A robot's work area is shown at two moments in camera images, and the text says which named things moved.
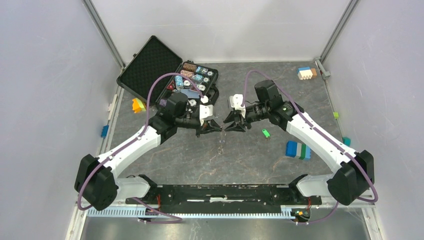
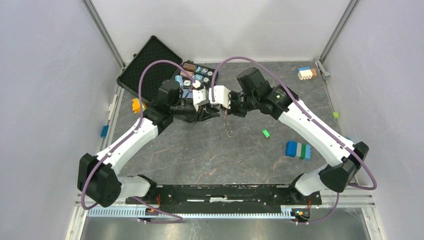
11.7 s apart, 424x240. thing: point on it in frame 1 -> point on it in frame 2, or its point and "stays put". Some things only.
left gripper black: x=209 y=126 -> x=206 y=112
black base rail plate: x=223 y=198 stays put
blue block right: x=295 y=149 stays put
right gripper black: x=233 y=127 -> x=231 y=95
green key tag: x=265 y=133 stays put
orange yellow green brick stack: x=137 y=106 stays put
